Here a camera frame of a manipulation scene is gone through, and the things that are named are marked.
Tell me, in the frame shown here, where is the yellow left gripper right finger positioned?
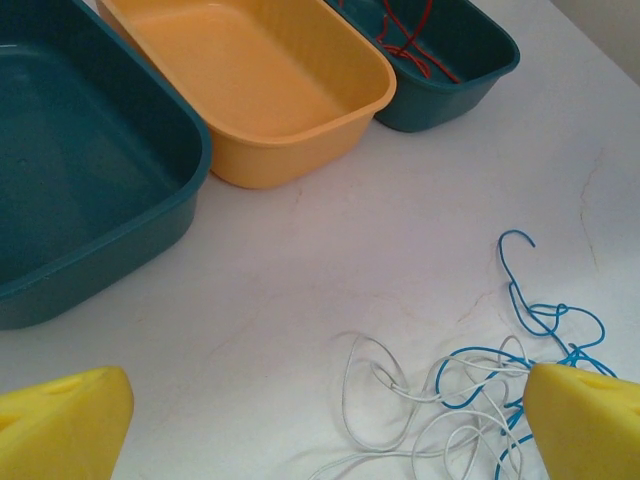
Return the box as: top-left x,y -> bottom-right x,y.
522,363 -> 640,480

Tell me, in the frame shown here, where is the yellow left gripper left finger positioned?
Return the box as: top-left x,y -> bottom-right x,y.
0,365 -> 135,480

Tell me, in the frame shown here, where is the thin blue cable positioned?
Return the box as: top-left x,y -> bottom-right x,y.
433,229 -> 619,480

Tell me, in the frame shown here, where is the thin white cable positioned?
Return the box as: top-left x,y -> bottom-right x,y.
304,332 -> 539,480

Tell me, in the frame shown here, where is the thin red cable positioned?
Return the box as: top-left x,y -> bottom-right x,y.
379,0 -> 461,85
339,0 -> 431,66

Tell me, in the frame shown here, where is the dark teal plastic bin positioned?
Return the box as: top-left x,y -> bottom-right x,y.
323,0 -> 521,134
0,0 -> 215,331

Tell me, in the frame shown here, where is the orange plastic bin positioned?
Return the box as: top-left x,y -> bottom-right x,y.
94,0 -> 399,190

